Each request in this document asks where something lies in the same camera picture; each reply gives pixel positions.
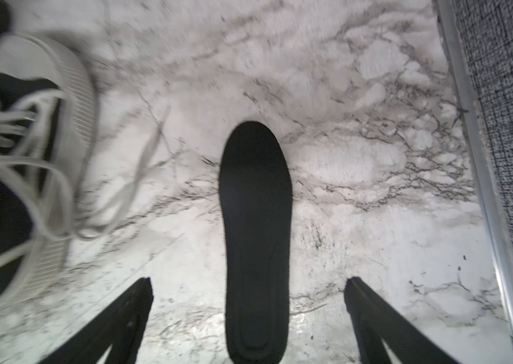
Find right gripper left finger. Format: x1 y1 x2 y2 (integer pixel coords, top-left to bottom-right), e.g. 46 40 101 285
41 278 153 363

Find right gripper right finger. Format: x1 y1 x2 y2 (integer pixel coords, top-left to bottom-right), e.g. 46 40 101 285
344 277 457 363

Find black insole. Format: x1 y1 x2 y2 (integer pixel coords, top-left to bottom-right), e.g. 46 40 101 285
219 121 292 363

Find black sneaker white laces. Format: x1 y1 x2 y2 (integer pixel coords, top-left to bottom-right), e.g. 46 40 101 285
0 33 163 308

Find aluminium enclosure frame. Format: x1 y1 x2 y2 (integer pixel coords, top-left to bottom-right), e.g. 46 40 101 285
435 0 513 347

